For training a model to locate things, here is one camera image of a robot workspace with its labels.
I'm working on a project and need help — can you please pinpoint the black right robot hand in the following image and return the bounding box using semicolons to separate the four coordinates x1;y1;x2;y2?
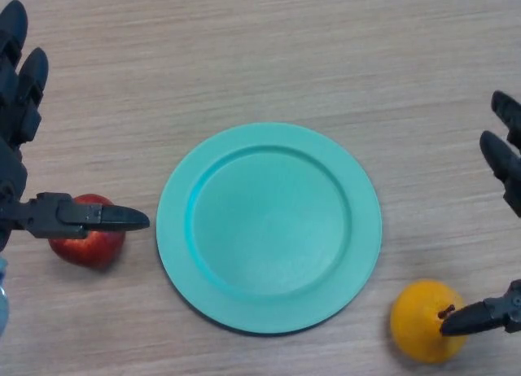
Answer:
440;90;521;337

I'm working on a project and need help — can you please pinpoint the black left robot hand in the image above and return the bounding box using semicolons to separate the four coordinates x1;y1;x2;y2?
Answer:
0;0;151;253

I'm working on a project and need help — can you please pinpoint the yellow pear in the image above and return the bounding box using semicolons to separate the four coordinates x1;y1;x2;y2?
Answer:
389;278;469;365

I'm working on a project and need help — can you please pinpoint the green round plate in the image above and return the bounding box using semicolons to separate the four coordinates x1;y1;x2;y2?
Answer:
155;121;383;336

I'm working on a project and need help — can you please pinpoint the red apple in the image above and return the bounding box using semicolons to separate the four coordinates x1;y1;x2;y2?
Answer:
48;193;125;270

